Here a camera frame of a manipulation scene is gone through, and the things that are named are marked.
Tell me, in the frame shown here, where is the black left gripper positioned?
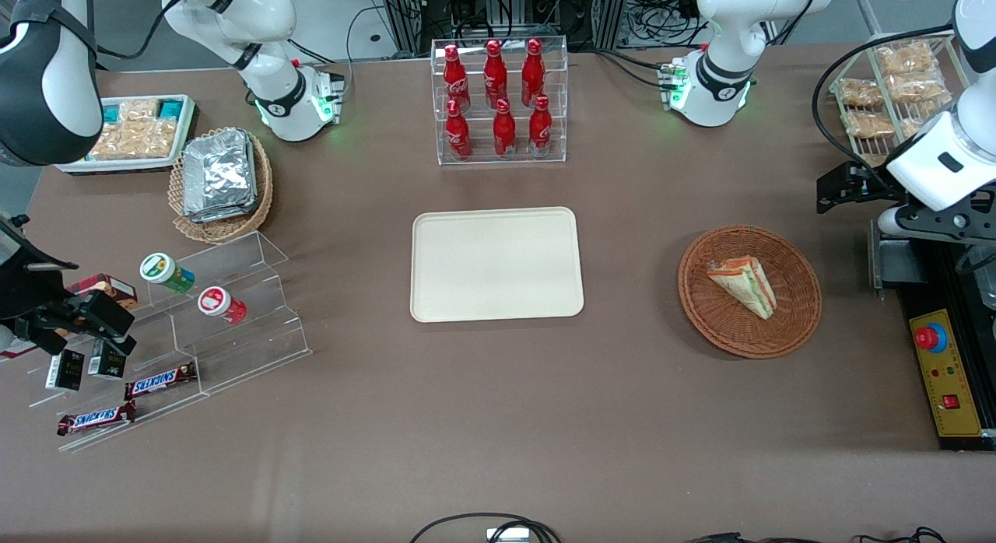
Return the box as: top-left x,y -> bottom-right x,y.
816,162 -> 897,215

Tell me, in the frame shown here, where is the triangle sandwich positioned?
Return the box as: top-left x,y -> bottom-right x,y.
707,255 -> 778,321

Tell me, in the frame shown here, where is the brown round wicker basket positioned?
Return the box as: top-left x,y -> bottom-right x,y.
678,225 -> 823,360

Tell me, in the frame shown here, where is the light oval wicker basket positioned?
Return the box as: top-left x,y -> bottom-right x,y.
168,127 -> 275,244

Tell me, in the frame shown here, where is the white plastic snack tray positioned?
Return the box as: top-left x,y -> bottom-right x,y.
54,94 -> 199,175

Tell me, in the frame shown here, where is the beige rectangular tray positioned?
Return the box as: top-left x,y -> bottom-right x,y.
410,207 -> 585,324

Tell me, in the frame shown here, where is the small black box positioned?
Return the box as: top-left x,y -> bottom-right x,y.
44,349 -> 85,392
87,339 -> 127,380

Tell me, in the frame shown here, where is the brown chocolate box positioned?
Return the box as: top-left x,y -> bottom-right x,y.
66,273 -> 139,310

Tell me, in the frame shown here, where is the brown snickers bar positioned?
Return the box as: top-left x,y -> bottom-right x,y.
124,362 -> 198,401
56,401 -> 138,436

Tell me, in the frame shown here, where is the green lidded snack cup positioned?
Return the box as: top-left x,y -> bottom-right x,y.
139,252 -> 196,294

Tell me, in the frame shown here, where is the black appliance base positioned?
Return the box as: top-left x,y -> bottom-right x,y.
869,220 -> 996,451

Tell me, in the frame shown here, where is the red lidded snack cup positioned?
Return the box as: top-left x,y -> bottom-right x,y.
197,286 -> 247,325

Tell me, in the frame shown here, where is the clear acrylic stepped shelf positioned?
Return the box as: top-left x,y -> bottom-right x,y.
27,230 -> 314,454

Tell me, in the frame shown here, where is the silver foil pack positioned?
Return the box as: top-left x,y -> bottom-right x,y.
187,138 -> 260,224
182,129 -> 256,214

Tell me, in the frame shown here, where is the tan cracker pack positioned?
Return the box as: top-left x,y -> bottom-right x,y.
117,100 -> 163,125
88,120 -> 180,162

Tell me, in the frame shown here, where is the yellow control panel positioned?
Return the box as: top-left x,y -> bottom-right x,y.
909,308 -> 983,438

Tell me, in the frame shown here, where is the red cola bottle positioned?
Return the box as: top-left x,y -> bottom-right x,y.
493,98 -> 517,159
528,94 -> 554,157
483,39 -> 509,108
445,98 -> 473,161
521,37 -> 546,107
444,45 -> 472,113

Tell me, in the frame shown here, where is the clear acrylic bottle rack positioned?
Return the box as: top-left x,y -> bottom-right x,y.
431,36 -> 569,166

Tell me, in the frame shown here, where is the white wire rack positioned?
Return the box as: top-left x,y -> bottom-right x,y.
829,31 -> 973,167

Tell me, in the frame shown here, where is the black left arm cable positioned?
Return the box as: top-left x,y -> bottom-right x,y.
812,23 -> 959,170

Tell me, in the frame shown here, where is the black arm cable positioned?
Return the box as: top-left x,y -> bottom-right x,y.
92,0 -> 188,61
812,23 -> 959,170

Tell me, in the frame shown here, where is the grey metal bracket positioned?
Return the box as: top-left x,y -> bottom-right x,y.
869,220 -> 928,296

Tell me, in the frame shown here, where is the black cable bundle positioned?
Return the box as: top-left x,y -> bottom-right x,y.
626,0 -> 705,47

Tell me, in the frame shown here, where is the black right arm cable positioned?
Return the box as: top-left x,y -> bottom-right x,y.
92,0 -> 188,61

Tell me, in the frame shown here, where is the black thin cable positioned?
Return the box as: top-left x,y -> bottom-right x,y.
685,526 -> 947,543

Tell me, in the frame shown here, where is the black looped cable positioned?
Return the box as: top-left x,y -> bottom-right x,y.
410,513 -> 563,543

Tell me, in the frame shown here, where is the aluminium frame rack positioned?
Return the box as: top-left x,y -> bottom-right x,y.
373,0 -> 633,55

